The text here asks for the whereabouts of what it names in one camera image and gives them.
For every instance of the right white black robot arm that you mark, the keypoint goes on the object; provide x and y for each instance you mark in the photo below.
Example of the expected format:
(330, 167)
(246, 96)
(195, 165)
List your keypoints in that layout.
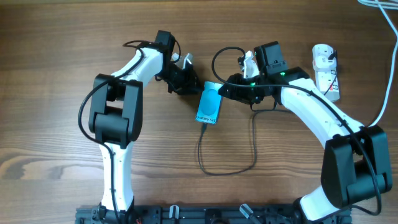
(356, 164)

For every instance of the white USB charger plug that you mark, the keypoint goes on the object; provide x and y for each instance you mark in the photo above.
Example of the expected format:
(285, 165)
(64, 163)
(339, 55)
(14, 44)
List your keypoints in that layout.
(322, 63)

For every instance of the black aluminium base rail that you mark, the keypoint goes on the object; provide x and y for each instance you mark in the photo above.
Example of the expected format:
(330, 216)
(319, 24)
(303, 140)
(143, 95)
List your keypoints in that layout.
(276, 213)

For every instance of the white power strip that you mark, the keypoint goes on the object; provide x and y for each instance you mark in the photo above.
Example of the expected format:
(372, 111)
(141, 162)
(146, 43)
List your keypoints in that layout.
(327, 82)

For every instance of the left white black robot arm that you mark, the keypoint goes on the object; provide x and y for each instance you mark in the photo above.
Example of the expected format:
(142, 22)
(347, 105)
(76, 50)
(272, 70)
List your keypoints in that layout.
(116, 110)

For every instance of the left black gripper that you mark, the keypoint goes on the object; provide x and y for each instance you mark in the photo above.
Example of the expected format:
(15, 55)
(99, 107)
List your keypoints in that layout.
(187, 83)

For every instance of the turquoise Samsung Galaxy smartphone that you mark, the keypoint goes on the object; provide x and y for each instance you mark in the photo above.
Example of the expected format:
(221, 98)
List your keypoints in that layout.
(210, 103)

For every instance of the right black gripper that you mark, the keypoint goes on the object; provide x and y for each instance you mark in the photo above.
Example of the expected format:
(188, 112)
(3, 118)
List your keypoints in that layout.
(237, 93)

